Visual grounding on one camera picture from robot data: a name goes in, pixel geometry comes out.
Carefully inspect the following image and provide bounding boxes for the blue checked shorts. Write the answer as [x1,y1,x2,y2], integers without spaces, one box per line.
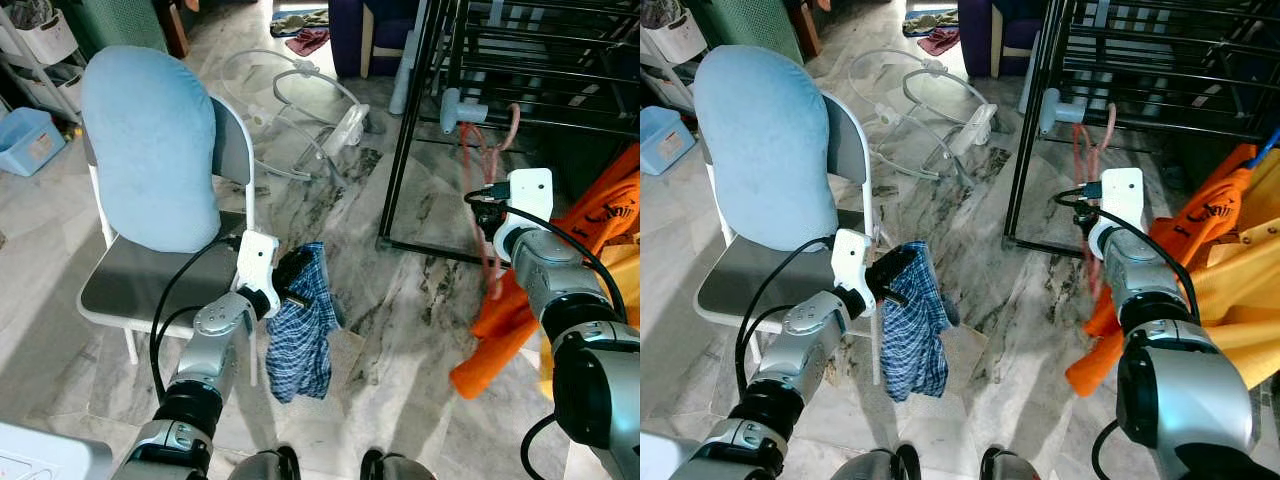
[262,241,347,404]
[879,239,954,404]

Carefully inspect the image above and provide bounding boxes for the reddish pink plastic hanger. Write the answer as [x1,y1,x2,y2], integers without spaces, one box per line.
[457,102,524,302]
[1071,102,1120,292]

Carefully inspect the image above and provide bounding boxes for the blue plastic hanger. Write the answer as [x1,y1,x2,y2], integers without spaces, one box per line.
[1246,124,1280,168]

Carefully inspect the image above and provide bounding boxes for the black metal drying rack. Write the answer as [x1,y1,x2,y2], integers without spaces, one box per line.
[377,0,641,267]
[1004,0,1280,257]

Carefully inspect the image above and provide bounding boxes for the orange shirt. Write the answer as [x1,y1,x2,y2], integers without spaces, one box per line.
[1064,142,1262,399]
[449,144,641,402]

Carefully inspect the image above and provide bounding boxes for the white folding chair grey seat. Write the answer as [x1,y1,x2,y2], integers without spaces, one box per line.
[694,89,887,387]
[77,94,262,387]

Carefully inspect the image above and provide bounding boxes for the yellow shirt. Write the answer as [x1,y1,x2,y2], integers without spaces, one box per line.
[539,238,641,402]
[1194,150,1280,392]

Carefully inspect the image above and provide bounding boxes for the light blue pillow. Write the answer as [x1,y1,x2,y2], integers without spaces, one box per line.
[692,44,837,255]
[81,44,222,255]

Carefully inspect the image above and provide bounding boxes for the light blue plastic bin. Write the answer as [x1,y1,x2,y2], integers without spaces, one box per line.
[640,104,686,179]
[0,106,68,179]

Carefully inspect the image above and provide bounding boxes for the robot left leg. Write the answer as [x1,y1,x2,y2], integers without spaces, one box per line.
[229,444,302,480]
[829,444,922,480]

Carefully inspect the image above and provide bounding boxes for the robot leg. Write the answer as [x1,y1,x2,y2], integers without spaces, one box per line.
[229,444,302,480]
[359,449,437,480]
[979,447,1062,480]
[829,444,922,480]

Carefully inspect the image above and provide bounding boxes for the purple armchair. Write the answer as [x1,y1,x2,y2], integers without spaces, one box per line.
[327,0,417,82]
[957,0,1042,80]

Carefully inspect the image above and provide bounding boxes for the maroon floor cloth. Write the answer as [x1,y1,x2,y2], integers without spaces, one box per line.
[917,27,964,57]
[284,27,332,57]

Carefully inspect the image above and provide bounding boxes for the robot right leg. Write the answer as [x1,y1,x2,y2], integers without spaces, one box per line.
[979,447,1062,480]
[359,449,437,480]

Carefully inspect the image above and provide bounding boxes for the colourful door mat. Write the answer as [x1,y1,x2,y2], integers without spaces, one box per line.
[904,7,962,37]
[271,7,332,37]

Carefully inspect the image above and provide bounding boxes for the green laundry basket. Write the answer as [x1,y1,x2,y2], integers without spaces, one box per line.
[689,0,807,64]
[59,0,170,57]

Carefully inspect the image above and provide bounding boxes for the white folding table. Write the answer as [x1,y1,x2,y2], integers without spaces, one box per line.
[640,431,702,480]
[0,419,117,480]

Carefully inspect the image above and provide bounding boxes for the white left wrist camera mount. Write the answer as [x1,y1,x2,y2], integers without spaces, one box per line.
[236,229,282,307]
[832,227,877,302]

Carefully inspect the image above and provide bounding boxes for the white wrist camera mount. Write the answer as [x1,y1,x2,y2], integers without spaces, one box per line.
[832,227,877,302]
[1087,166,1145,237]
[236,229,282,307]
[494,167,555,242]

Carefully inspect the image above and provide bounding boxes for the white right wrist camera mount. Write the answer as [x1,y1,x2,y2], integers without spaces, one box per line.
[1087,166,1145,237]
[494,167,555,242]

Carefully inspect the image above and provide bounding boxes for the white wire bouncer frame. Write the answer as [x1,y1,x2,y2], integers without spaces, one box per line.
[221,47,372,187]
[847,47,1002,187]

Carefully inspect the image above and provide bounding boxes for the long black left arm cable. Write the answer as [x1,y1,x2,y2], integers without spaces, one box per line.
[147,234,247,403]
[733,234,842,403]

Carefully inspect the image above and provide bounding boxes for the short black right arm cable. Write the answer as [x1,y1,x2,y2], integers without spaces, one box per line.
[1090,418,1123,480]
[519,412,562,480]

